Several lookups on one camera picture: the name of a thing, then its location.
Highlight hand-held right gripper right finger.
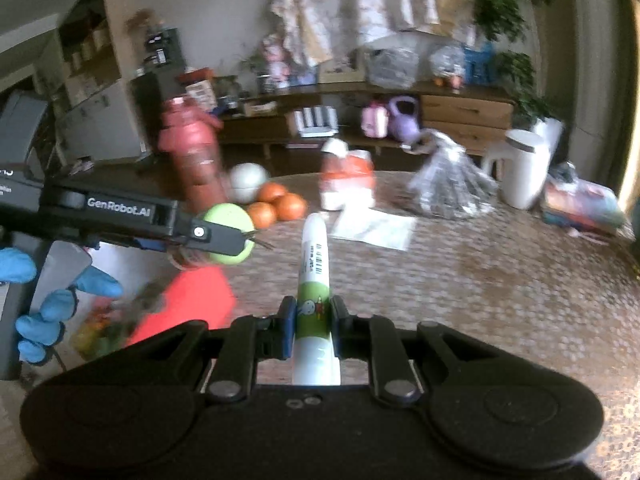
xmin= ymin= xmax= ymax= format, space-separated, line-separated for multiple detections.
xmin=330 ymin=296 xmax=507 ymax=404

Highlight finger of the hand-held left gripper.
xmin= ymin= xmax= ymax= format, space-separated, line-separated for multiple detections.
xmin=175 ymin=212 xmax=258 ymax=257

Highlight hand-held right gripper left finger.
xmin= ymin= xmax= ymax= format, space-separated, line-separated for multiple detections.
xmin=125 ymin=295 xmax=297 ymax=404

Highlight green ball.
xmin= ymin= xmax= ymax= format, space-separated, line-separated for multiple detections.
xmin=202 ymin=202 xmax=257 ymax=266

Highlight red cardboard shoe box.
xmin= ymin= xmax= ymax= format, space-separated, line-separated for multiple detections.
xmin=70 ymin=265 xmax=237 ymax=361

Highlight person's left hand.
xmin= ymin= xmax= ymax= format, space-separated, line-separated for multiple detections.
xmin=0 ymin=247 xmax=124 ymax=366

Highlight orange fruit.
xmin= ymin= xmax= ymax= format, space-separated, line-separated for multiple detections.
xmin=257 ymin=182 xmax=290 ymax=204
xmin=246 ymin=202 xmax=279 ymax=230
xmin=274 ymin=192 xmax=309 ymax=221

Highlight white ball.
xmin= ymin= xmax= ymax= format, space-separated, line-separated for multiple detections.
xmin=229 ymin=162 xmax=271 ymax=205

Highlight red water bottle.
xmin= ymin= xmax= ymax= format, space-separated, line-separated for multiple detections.
xmin=157 ymin=96 xmax=229 ymax=212

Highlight white paper sheet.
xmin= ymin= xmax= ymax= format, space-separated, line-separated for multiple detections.
xmin=330 ymin=206 xmax=419 ymax=252

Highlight black cabinet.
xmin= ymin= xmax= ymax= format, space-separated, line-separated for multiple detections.
xmin=131 ymin=71 xmax=169 ymax=162

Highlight illustrated carton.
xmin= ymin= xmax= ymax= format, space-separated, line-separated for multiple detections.
xmin=186 ymin=80 xmax=214 ymax=111

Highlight orange tissue pack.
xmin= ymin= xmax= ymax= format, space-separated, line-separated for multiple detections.
xmin=319 ymin=139 xmax=377 ymax=211

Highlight white slotted rack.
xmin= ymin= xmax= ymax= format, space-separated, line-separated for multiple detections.
xmin=292 ymin=106 xmax=337 ymax=139

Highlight red tissue box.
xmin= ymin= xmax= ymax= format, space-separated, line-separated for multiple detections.
xmin=177 ymin=67 xmax=214 ymax=86

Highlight black coffee machine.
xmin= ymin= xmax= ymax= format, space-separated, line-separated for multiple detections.
xmin=145 ymin=27 xmax=187 ymax=74

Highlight clear plastic bag dark contents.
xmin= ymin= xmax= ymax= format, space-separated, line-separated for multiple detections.
xmin=402 ymin=129 xmax=500 ymax=221

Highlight pink doll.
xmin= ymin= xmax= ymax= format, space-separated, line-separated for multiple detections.
xmin=262 ymin=35 xmax=291 ymax=92

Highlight pink backpack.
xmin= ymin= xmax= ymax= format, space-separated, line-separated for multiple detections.
xmin=361 ymin=102 xmax=391 ymax=140

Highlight dried flower bunch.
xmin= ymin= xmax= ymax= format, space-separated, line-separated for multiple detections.
xmin=125 ymin=9 xmax=162 ymax=37

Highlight purple kettlebell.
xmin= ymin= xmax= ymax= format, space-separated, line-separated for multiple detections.
xmin=387 ymin=98 xmax=422 ymax=143

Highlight white jug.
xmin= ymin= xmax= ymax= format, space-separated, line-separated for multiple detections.
xmin=481 ymin=129 xmax=551 ymax=210

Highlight large clear plastic bag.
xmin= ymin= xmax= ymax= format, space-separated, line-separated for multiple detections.
xmin=365 ymin=47 xmax=420 ymax=89

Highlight wooden media cabinet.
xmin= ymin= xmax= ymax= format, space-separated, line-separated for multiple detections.
xmin=215 ymin=82 xmax=517 ymax=157

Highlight stack of books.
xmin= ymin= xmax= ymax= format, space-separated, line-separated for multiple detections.
xmin=541 ymin=162 xmax=629 ymax=236

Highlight floral white cloth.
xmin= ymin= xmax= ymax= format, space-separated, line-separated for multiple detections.
xmin=270 ymin=0 xmax=442 ymax=67

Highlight small clear plastic bag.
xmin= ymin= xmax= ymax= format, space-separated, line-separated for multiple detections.
xmin=427 ymin=45 xmax=469 ymax=81

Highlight beige sheer cloth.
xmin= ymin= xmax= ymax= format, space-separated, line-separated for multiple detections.
xmin=431 ymin=0 xmax=477 ymax=47

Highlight tall potted plant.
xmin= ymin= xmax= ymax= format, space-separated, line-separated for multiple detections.
xmin=472 ymin=0 xmax=567 ymax=152

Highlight yellow curtain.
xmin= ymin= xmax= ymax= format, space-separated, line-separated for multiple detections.
xmin=617 ymin=0 xmax=640 ymax=222

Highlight white tower air conditioner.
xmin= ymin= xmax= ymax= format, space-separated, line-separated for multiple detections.
xmin=542 ymin=0 xmax=627 ymax=182

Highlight white wall shelving unit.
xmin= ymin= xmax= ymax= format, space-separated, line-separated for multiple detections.
xmin=30 ymin=0 xmax=147 ymax=162

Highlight cream photo frame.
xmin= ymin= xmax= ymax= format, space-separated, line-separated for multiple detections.
xmin=317 ymin=57 xmax=366 ymax=84

